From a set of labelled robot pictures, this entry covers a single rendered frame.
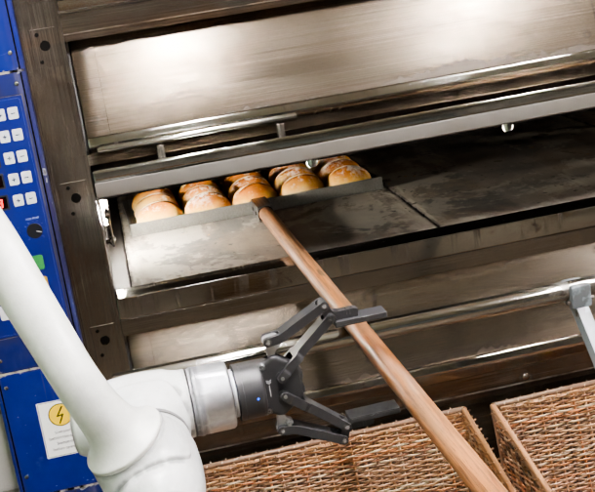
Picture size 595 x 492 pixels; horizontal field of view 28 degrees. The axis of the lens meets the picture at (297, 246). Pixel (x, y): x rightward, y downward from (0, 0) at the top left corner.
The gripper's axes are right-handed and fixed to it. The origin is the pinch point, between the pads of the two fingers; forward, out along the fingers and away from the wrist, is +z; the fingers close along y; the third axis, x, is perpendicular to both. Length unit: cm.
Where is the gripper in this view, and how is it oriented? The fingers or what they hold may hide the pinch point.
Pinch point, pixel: (382, 360)
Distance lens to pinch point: 160.8
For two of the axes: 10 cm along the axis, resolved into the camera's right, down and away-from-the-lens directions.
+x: 2.0, 2.3, -9.5
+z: 9.7, -1.9, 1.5
